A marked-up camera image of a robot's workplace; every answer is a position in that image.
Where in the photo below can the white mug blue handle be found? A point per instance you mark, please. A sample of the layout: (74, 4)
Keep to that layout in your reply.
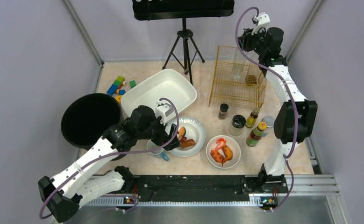
(156, 151)

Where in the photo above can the black panel on tripod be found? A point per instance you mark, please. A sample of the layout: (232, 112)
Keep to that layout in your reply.
(146, 10)

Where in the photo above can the gold wire rack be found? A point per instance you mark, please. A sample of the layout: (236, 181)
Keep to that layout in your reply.
(235, 94)

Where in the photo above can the white rectangular basin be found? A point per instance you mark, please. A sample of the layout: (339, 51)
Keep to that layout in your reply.
(168, 84)

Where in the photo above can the fried chicken wing toy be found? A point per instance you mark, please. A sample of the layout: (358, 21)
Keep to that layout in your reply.
(228, 154)

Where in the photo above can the red shrimp toy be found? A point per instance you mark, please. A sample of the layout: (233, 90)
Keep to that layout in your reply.
(220, 143)

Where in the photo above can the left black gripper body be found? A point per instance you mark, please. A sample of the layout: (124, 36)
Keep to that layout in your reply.
(170, 139)

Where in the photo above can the black lid glass jar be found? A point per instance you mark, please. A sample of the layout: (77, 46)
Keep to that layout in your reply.
(237, 124)

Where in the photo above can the salmon slice toy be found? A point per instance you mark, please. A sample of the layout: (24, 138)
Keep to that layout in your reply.
(181, 132)

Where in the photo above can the silver lid blue label jar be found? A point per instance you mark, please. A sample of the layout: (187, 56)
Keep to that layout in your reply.
(269, 120)

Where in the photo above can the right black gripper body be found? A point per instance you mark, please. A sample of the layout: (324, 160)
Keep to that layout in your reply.
(246, 39)

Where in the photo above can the red sauce bottle yellow cap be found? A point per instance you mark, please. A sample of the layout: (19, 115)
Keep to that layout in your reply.
(256, 134)

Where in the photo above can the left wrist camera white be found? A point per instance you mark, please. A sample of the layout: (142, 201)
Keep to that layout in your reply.
(165, 112)

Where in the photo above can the glass bottle brown liquid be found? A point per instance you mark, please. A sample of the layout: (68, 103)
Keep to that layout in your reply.
(253, 71)

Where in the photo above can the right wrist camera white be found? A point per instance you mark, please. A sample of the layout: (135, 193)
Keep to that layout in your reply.
(261, 21)

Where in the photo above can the colourful toy block stack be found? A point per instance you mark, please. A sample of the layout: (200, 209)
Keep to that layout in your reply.
(117, 84)

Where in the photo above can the black round bin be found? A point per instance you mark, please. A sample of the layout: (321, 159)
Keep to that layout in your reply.
(88, 117)

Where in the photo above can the small yellow oil bottle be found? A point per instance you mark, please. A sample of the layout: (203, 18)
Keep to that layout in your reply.
(252, 117)

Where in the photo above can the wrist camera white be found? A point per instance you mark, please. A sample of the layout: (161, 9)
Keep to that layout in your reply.
(165, 112)
(261, 21)

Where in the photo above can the brown sausage roll toy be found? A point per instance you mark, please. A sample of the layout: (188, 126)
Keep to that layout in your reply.
(187, 143)

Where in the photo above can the fried chicken piece toy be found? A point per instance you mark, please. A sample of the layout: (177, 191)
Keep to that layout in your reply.
(217, 156)

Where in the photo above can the green toy block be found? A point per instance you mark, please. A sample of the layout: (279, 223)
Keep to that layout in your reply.
(132, 83)

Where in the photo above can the small black spice shaker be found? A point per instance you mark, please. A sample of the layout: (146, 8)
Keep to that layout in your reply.
(223, 111)

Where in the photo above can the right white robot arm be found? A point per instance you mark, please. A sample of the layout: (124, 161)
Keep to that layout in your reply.
(295, 119)

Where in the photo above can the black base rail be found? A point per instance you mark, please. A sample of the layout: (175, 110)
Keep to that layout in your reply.
(200, 189)

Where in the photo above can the white fluted plate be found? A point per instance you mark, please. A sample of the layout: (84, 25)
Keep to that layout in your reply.
(194, 130)

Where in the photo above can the clear glass oil bottle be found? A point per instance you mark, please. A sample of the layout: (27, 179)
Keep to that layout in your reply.
(238, 65)

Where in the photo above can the black tripod stand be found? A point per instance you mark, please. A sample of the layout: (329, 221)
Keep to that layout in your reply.
(186, 36)

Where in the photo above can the white floral bowl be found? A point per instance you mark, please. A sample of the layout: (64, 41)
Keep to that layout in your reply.
(232, 144)

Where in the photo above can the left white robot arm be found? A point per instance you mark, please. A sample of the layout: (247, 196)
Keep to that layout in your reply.
(146, 130)

